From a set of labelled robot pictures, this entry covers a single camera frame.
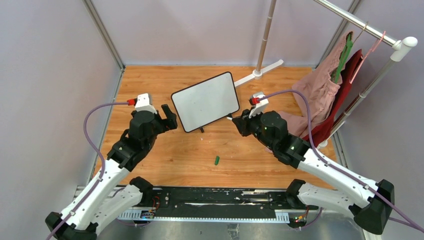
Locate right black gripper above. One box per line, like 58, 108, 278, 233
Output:
233, 106, 276, 151

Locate small whiteboard black frame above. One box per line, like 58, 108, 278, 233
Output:
171, 71, 240, 133

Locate green marker cap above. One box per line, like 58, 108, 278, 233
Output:
214, 155, 220, 166

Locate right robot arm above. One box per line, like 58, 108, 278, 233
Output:
231, 109, 395, 235

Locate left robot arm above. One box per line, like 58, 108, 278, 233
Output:
45, 104, 178, 240

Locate dark red garment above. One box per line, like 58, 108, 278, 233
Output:
298, 48, 364, 149

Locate pink garment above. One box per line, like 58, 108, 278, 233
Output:
291, 32, 348, 147

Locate green clothes hanger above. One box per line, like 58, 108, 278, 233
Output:
331, 31, 354, 84

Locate pink clothes hanger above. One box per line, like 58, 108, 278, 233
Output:
349, 31, 386, 84

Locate metal clothes rack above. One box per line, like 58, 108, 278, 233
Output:
234, 0, 418, 147

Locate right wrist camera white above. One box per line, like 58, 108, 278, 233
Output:
248, 91, 269, 119

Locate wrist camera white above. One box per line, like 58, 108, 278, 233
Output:
248, 91, 269, 119
127, 93, 157, 114

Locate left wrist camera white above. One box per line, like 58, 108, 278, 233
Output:
127, 93, 157, 114

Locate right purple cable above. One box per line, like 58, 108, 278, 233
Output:
250, 89, 424, 233

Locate purple cable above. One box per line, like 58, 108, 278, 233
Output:
46, 98, 137, 240
250, 89, 424, 233

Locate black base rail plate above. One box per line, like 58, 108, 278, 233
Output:
70, 185, 369, 229

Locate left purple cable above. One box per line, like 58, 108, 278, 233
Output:
46, 98, 137, 240

